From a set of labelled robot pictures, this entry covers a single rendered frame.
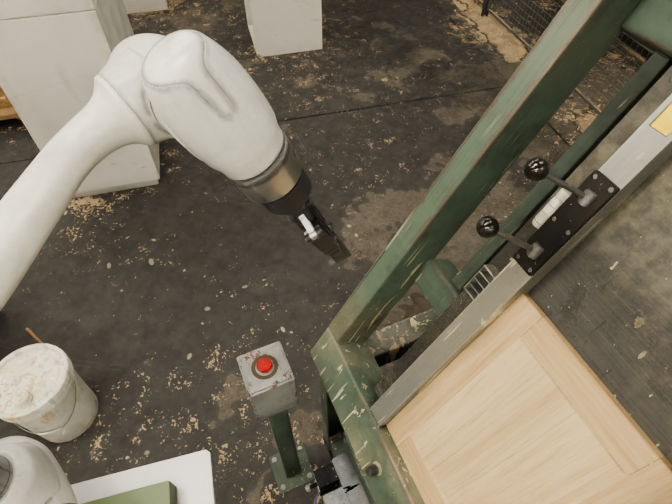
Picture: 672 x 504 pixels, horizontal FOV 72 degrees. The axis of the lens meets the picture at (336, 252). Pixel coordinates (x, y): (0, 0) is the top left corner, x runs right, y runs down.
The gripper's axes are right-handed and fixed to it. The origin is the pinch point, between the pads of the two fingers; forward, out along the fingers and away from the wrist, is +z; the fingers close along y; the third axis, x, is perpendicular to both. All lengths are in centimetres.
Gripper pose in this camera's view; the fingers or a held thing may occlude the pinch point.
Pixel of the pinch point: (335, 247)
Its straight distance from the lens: 78.1
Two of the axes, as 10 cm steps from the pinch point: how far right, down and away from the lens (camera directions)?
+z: 3.9, 4.5, 8.0
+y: -3.6, -7.3, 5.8
